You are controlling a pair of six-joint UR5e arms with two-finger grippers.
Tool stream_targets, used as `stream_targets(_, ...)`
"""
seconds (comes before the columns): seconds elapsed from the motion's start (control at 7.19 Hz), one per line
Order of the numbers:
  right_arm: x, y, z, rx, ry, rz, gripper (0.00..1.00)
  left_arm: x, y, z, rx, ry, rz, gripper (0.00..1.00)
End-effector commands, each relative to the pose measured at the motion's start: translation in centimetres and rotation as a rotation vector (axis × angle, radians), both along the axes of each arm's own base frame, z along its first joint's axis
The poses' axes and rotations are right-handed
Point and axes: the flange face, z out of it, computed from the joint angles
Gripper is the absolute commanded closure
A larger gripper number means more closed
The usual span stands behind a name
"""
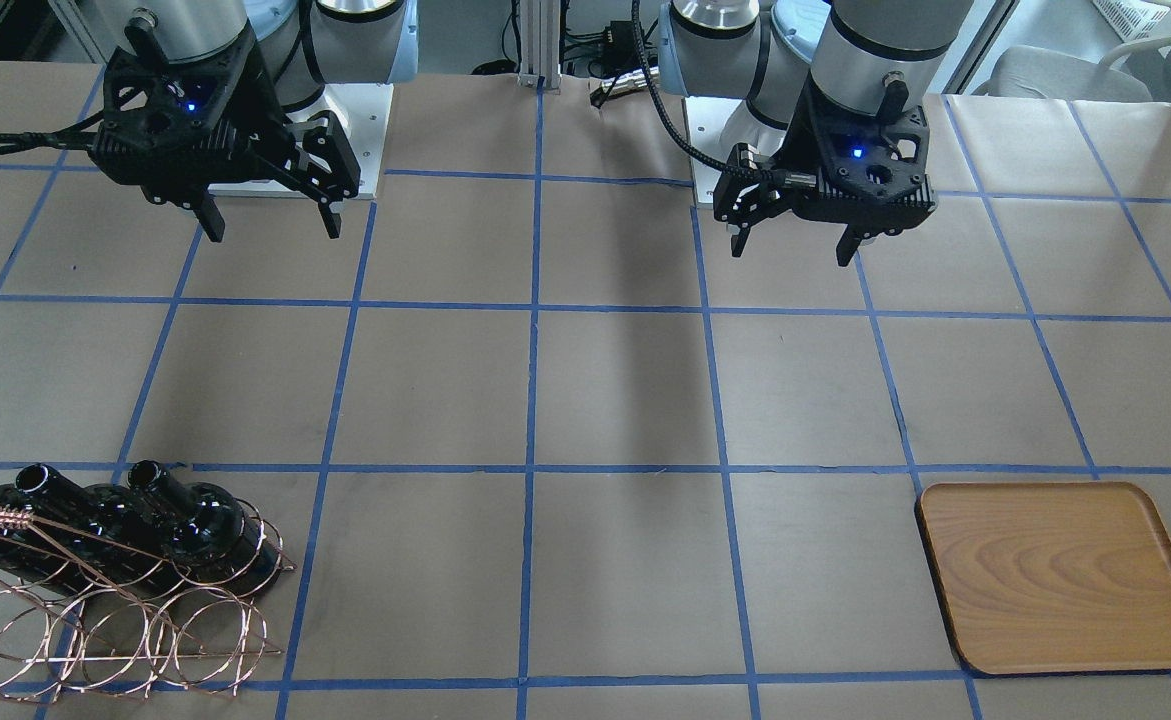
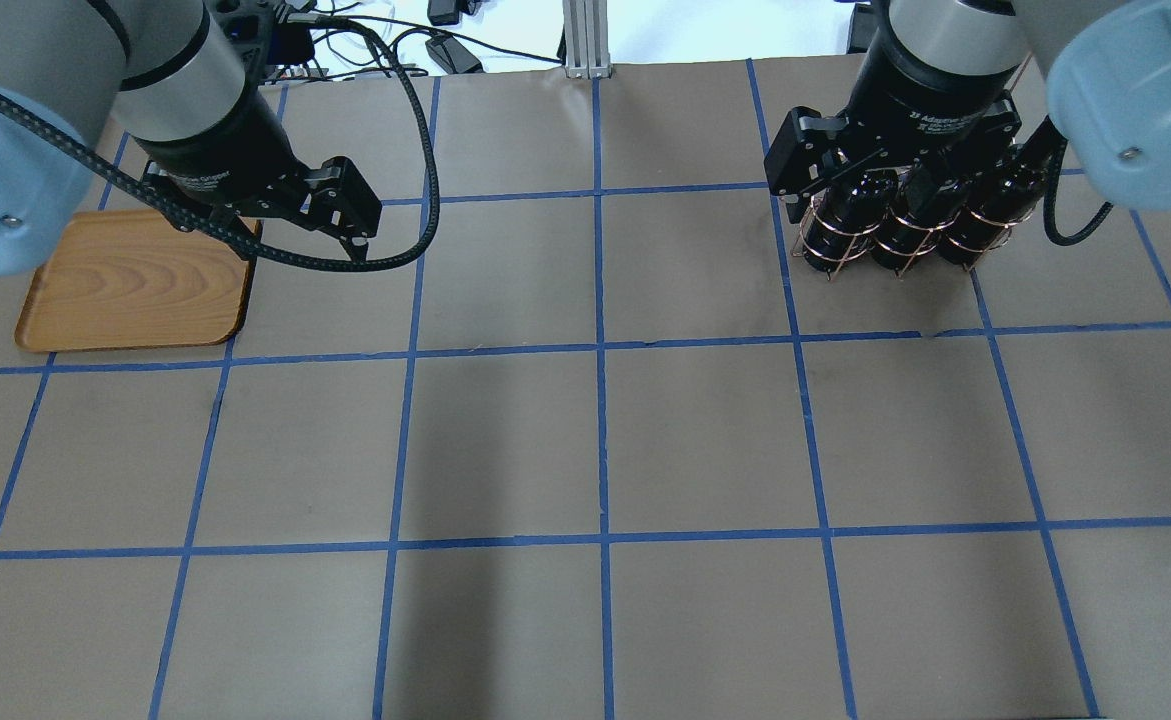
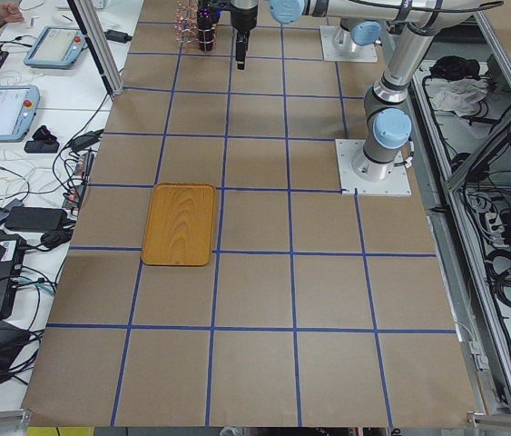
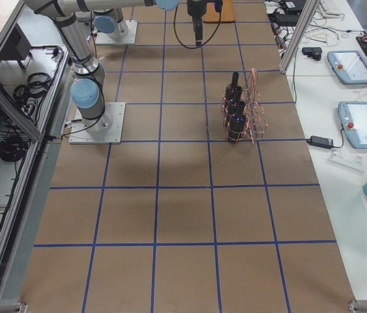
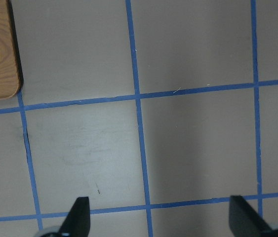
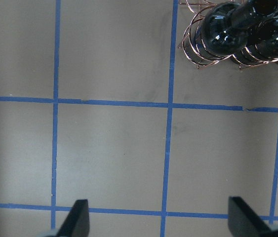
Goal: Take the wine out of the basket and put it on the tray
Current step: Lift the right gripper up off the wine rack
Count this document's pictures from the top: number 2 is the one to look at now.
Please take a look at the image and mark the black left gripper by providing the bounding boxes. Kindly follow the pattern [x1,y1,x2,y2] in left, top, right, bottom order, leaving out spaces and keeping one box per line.
[136,85,383,261]

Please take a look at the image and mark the copper wire bottle basket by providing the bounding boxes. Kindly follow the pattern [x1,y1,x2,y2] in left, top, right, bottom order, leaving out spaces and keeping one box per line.
[790,181,1036,279]

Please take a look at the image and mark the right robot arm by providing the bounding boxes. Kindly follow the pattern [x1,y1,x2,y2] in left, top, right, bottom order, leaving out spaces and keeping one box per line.
[763,1,1171,211]

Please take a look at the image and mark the black braided cable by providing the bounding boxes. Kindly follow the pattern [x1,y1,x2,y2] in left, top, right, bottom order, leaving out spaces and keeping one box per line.
[0,15,443,274]

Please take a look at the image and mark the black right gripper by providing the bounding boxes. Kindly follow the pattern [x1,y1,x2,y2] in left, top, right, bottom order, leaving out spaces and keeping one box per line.
[763,26,1023,197]

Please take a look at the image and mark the wooden tray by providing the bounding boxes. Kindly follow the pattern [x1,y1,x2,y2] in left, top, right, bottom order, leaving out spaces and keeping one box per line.
[14,210,255,354]

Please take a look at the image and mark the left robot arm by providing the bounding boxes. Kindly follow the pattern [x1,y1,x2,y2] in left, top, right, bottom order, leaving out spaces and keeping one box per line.
[0,1,383,275]

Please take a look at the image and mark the aluminium frame post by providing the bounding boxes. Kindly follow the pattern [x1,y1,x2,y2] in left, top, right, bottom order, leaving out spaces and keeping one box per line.
[562,0,612,78]

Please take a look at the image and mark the dark wine bottle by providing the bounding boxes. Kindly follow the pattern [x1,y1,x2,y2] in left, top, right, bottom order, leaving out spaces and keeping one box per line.
[936,152,1047,270]
[799,169,899,277]
[870,169,972,277]

